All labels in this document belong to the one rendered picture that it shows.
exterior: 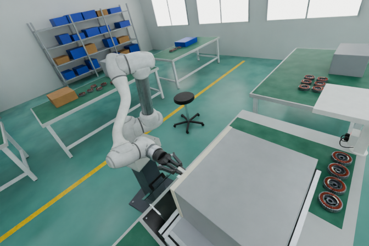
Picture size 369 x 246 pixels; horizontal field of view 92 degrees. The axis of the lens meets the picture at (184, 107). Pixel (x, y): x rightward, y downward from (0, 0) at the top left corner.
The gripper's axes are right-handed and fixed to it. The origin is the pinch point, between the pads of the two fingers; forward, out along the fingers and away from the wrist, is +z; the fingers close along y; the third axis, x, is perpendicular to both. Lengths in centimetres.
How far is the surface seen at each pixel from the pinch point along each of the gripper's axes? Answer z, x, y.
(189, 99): -124, -63, -129
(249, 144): 23.5, 13.5, -22.6
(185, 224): 14.3, -6.6, 15.9
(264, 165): 33.5, 13.5, -15.2
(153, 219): -18.9, -41.1, 19.3
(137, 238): -20, -43, 32
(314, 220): 55, -44, -39
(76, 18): -609, 67, -183
